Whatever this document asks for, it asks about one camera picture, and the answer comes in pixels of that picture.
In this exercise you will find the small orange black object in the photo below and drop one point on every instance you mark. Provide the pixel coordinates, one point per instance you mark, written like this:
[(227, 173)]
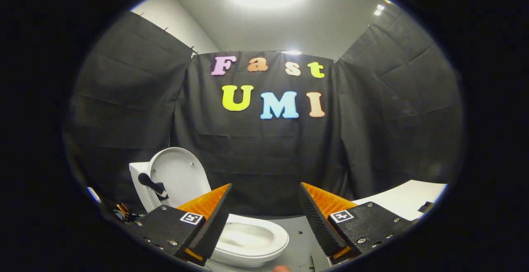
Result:
[(123, 211)]

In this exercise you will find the white toilet lid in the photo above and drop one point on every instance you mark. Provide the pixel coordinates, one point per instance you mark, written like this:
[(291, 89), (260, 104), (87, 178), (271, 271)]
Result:
[(182, 172)]

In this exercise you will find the small white device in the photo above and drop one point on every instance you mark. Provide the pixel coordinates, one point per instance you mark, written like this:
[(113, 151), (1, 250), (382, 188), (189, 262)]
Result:
[(94, 195)]

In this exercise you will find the white ceramic toilet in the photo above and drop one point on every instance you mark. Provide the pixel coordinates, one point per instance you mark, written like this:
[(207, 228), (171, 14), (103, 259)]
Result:
[(248, 256)]

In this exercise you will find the small ceiling spotlights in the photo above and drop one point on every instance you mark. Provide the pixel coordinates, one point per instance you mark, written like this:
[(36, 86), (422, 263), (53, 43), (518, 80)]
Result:
[(379, 9)]

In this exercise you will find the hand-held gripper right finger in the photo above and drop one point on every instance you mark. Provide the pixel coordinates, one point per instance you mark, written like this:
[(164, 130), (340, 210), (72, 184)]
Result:
[(320, 226)]

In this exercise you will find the white grooved cabinet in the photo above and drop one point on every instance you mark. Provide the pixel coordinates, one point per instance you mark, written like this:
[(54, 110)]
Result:
[(401, 199)]

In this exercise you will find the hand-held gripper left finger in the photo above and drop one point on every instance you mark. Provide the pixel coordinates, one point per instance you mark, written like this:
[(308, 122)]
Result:
[(217, 226)]

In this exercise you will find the black backdrop cloth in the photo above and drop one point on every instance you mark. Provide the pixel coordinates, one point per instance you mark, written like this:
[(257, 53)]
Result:
[(256, 160)]

